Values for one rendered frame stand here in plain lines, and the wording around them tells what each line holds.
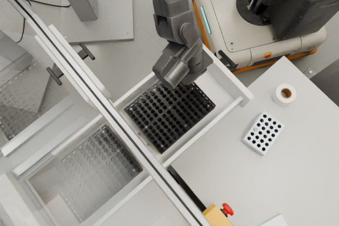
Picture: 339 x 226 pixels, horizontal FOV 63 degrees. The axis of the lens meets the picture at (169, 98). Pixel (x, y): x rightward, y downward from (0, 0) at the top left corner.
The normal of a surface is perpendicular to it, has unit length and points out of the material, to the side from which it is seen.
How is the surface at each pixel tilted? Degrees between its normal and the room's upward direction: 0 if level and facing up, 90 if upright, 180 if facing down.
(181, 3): 54
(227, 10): 0
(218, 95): 0
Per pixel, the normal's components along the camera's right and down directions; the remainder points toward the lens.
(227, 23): -0.02, -0.25
